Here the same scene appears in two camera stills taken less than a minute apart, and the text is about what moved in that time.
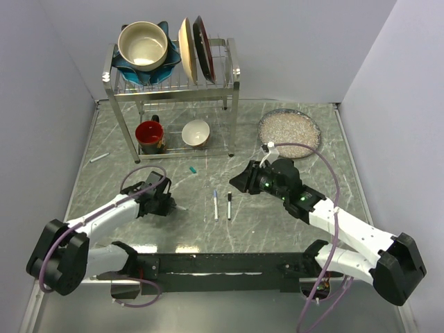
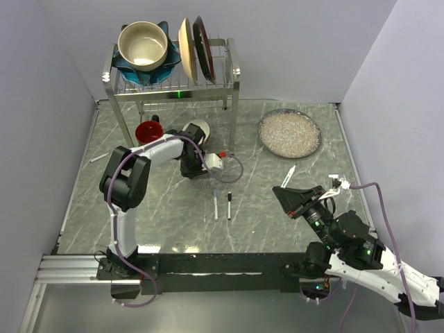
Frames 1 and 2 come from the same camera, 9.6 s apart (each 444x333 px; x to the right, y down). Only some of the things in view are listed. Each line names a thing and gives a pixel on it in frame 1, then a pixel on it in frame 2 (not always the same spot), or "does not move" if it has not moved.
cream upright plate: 188,49 does not move
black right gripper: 246,181 to 294,201
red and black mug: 149,134 does not move
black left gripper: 167,207 to 192,173
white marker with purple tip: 215,206 does not move
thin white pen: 229,205 does not move
